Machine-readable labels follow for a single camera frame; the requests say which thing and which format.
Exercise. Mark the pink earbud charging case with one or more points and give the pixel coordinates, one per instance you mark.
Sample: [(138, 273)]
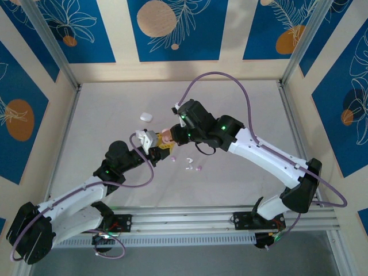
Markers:
[(166, 140)]

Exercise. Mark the white earbud charging case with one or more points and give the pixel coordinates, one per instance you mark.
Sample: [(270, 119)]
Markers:
[(146, 117)]

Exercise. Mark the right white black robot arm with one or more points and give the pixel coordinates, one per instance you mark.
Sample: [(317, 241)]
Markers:
[(267, 155)]

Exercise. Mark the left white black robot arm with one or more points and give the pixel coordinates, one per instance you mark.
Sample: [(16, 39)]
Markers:
[(72, 195)]

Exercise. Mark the black base electronics box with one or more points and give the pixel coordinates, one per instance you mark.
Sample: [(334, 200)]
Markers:
[(102, 244), (263, 241)]

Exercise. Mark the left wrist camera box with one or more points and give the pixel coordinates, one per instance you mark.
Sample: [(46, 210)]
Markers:
[(147, 139)]

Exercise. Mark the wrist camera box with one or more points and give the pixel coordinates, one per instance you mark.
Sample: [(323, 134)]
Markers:
[(182, 123), (147, 139)]

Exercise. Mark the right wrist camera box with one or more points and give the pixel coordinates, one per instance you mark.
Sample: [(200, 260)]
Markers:
[(182, 123)]

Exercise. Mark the aluminium table side rail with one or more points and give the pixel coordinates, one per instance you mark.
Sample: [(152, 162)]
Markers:
[(63, 143), (289, 109)]

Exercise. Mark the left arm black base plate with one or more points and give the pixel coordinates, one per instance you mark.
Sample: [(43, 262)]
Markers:
[(125, 223)]

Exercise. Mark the aluminium mounting rail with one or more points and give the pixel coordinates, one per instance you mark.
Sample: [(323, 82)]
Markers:
[(184, 220)]

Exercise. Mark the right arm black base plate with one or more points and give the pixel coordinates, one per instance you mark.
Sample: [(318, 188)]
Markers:
[(241, 220)]

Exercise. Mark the aluminium frame post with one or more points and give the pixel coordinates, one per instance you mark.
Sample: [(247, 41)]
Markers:
[(49, 37), (307, 37)]

